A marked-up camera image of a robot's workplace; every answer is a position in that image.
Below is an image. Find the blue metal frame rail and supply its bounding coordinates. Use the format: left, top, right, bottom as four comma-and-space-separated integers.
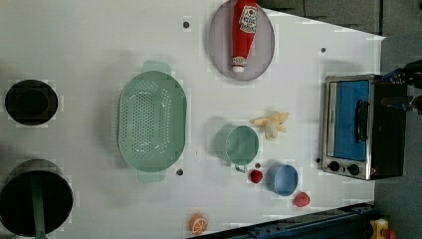
190, 203, 380, 239

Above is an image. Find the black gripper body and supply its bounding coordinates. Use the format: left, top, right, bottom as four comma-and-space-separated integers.
381, 60, 422, 115

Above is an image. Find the black silver toaster oven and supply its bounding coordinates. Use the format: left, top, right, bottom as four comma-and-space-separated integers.
320, 75, 407, 180

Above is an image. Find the green spatula handle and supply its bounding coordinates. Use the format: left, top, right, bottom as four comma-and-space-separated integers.
31, 176, 48, 239

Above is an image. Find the large black pot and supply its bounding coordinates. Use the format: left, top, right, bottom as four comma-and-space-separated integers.
1, 159, 74, 237

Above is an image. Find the orange slice toy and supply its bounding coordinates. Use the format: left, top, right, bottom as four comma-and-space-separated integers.
189, 214, 208, 235

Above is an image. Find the small red toy fruit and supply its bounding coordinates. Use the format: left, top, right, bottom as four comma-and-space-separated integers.
250, 169, 263, 183

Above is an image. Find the green oval colander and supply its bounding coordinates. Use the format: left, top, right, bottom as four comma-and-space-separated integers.
117, 61, 187, 183

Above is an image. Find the green mug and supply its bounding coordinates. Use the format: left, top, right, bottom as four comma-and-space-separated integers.
215, 124, 259, 173

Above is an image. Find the yellow red emergency button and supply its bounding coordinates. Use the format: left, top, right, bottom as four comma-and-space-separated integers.
370, 218, 397, 239

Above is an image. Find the grey round plate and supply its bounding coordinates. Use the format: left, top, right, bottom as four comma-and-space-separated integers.
208, 0, 275, 81

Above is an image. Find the red toy strawberry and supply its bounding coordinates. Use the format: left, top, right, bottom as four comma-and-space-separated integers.
294, 192, 311, 207

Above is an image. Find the blue cup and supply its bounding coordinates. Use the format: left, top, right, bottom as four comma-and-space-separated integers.
266, 164, 299, 196

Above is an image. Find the peeled toy banana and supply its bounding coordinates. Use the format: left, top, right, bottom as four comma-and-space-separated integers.
252, 112, 290, 140

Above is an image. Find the red ketchup bottle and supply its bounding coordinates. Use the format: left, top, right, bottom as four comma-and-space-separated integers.
232, 0, 258, 73

